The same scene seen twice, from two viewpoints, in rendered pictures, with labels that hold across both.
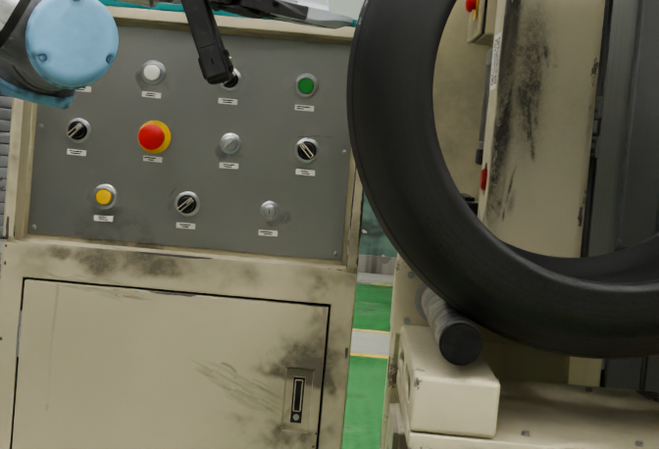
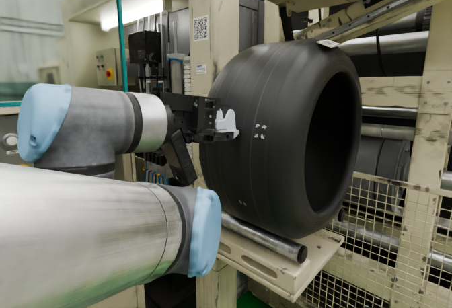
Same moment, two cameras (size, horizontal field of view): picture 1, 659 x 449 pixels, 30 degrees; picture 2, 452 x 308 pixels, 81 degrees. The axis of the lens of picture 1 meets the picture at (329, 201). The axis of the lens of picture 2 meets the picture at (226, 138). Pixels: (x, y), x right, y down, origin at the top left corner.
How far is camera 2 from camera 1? 111 cm
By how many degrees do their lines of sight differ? 49
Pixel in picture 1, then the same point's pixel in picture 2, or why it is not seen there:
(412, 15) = (297, 133)
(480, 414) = (307, 274)
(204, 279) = not seen: hidden behind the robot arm
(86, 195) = not seen: outside the picture
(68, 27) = (212, 228)
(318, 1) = (233, 126)
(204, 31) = (186, 159)
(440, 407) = (300, 280)
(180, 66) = not seen: hidden behind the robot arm
